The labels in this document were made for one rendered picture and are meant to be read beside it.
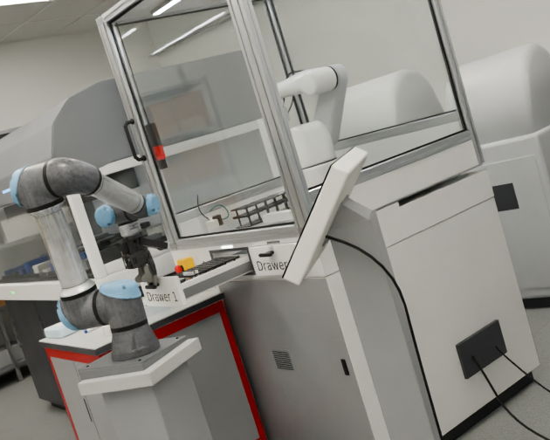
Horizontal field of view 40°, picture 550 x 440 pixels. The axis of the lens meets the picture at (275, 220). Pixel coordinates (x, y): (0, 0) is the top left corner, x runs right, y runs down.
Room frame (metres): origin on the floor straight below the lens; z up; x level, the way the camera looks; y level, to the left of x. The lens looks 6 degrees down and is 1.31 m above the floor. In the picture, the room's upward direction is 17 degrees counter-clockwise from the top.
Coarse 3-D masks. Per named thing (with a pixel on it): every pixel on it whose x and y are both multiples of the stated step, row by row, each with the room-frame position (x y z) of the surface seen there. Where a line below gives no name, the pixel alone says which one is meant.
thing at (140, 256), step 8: (120, 240) 2.70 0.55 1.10; (128, 240) 2.70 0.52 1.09; (136, 240) 2.73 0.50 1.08; (120, 248) 2.72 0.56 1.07; (128, 248) 2.70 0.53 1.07; (136, 248) 2.72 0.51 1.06; (144, 248) 2.73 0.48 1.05; (128, 256) 2.68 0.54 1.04; (136, 256) 2.69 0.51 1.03; (144, 256) 2.71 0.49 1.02; (128, 264) 2.71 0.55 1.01; (136, 264) 2.69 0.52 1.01; (144, 264) 2.71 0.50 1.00
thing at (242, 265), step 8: (224, 256) 3.02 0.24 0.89; (232, 256) 2.97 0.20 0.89; (240, 256) 2.93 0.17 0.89; (232, 264) 2.80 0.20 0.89; (240, 264) 2.82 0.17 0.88; (248, 264) 2.83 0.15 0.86; (208, 272) 2.74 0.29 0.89; (216, 272) 2.75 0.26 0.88; (224, 272) 2.77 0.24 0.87; (232, 272) 2.79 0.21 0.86; (240, 272) 2.81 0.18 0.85; (192, 280) 2.69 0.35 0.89; (200, 280) 2.71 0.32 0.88; (208, 280) 2.73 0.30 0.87; (216, 280) 2.75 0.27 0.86; (224, 280) 2.77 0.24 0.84; (184, 288) 2.67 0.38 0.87; (192, 288) 2.69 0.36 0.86; (200, 288) 2.70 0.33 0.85; (208, 288) 2.72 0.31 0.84; (192, 296) 2.68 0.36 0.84
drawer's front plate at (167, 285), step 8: (160, 280) 2.73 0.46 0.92; (168, 280) 2.67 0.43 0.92; (176, 280) 2.64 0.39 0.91; (144, 288) 2.85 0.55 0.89; (160, 288) 2.75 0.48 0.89; (168, 288) 2.69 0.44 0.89; (176, 288) 2.64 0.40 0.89; (176, 296) 2.66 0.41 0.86; (184, 296) 2.65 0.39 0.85; (152, 304) 2.84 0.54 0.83; (160, 304) 2.78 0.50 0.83; (168, 304) 2.72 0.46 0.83; (176, 304) 2.67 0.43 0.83; (184, 304) 2.64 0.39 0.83
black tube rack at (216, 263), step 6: (216, 258) 2.98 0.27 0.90; (222, 258) 2.93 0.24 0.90; (228, 258) 2.89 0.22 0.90; (234, 258) 2.85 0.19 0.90; (204, 264) 2.94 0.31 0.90; (210, 264) 2.89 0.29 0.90; (216, 264) 2.84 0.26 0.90; (222, 264) 2.82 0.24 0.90; (186, 270) 2.92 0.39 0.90; (192, 270) 2.87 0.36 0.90; (198, 270) 2.82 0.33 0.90; (204, 270) 2.79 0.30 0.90; (210, 270) 2.92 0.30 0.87; (180, 276) 2.81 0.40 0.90
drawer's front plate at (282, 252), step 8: (256, 248) 2.75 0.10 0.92; (264, 248) 2.71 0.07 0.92; (272, 248) 2.67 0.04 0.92; (280, 248) 2.63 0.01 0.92; (288, 248) 2.59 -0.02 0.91; (256, 256) 2.77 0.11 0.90; (272, 256) 2.68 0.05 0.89; (280, 256) 2.64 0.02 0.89; (288, 256) 2.60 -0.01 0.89; (256, 264) 2.78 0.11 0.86; (272, 264) 2.69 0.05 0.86; (280, 264) 2.65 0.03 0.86; (256, 272) 2.79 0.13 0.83; (264, 272) 2.75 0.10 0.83; (272, 272) 2.71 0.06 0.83; (280, 272) 2.67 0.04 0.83
